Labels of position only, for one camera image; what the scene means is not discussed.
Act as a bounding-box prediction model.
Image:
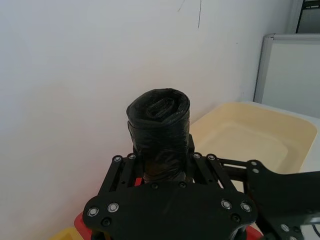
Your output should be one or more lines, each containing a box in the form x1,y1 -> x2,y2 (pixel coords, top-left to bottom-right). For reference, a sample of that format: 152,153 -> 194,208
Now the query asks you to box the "dark window frame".
294,0 -> 320,35

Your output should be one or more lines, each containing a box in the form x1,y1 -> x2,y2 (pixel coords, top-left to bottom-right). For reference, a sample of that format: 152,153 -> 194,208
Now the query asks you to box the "cream plastic bin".
189,100 -> 319,194

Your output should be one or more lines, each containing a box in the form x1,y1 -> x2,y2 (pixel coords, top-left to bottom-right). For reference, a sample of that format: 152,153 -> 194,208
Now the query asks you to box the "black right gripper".
216,157 -> 320,240

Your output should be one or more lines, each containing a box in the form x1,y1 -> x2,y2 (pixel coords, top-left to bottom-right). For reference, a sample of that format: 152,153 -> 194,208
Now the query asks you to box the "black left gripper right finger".
185,134 -> 240,193

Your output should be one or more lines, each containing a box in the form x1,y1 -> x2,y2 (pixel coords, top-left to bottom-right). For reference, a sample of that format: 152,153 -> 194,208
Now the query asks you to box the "black plastic bag roll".
126,87 -> 191,183

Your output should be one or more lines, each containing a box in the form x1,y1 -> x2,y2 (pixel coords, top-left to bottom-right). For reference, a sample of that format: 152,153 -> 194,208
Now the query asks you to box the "white board with grey frame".
253,33 -> 320,118

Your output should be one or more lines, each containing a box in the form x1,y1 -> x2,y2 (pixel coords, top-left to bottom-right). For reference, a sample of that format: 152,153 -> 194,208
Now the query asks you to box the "yellow plastic bin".
46,226 -> 84,240

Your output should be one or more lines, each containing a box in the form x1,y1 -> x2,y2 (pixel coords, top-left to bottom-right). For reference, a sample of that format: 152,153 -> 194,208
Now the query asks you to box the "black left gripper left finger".
99,152 -> 145,195

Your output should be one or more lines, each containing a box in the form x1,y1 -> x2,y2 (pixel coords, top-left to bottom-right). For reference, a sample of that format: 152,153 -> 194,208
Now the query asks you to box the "red plastic bin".
73,176 -> 264,240

